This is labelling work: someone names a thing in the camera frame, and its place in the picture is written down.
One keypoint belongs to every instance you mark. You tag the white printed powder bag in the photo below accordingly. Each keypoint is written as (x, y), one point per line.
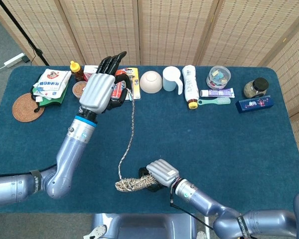
(52, 82)

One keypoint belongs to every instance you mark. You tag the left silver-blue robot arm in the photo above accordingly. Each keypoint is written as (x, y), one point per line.
(72, 152)

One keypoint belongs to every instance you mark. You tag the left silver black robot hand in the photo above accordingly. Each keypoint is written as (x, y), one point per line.
(97, 92)

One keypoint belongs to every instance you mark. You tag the round woven coaster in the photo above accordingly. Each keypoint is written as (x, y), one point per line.
(25, 109)

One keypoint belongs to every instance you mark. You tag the white bottle with yellow cap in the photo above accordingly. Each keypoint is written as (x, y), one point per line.
(190, 84)

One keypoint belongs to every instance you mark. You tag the black tripod stand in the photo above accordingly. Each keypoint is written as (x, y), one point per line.
(20, 27)

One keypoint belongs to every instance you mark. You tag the clear round tub of clips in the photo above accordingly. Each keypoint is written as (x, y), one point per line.
(218, 77)

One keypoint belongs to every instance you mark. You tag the small white packets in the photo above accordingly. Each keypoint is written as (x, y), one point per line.
(43, 92)

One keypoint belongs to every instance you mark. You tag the green cloth bag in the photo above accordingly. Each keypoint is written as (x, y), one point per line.
(57, 100)

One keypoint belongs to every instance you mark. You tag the cream bowl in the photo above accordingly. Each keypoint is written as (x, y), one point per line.
(150, 82)

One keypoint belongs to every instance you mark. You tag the mint green brush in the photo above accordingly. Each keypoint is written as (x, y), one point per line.
(221, 100)

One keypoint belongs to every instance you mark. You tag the razor in yellow blister pack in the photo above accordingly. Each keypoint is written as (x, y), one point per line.
(137, 84)

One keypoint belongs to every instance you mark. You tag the orange drink can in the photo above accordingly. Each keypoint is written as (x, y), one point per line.
(117, 91)

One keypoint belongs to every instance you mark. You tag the silver-blue robot torso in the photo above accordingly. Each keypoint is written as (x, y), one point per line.
(144, 227)

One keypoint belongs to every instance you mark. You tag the honey bottle with yellow cap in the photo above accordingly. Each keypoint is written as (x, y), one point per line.
(76, 72)

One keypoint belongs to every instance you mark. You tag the blue table cloth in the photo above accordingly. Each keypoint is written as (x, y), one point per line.
(214, 144)

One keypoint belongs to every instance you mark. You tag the white milk carton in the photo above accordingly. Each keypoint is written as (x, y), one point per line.
(88, 71)

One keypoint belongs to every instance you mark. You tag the white power strip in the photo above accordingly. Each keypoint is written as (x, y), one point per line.
(13, 60)

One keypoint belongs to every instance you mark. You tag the white purple toothpaste tube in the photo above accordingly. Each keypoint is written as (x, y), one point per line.
(219, 93)

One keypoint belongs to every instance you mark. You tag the clear jar of rubber bands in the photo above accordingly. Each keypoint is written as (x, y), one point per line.
(77, 89)

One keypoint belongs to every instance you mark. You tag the glass jar with black lid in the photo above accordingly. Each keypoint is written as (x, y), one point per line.
(254, 88)

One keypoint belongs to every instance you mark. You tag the dark blue rectangular box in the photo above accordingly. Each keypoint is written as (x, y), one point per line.
(254, 103)

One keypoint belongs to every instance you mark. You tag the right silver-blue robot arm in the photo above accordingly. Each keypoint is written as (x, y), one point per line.
(201, 199)

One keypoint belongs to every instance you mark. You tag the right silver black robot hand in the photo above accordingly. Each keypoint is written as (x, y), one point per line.
(163, 171)

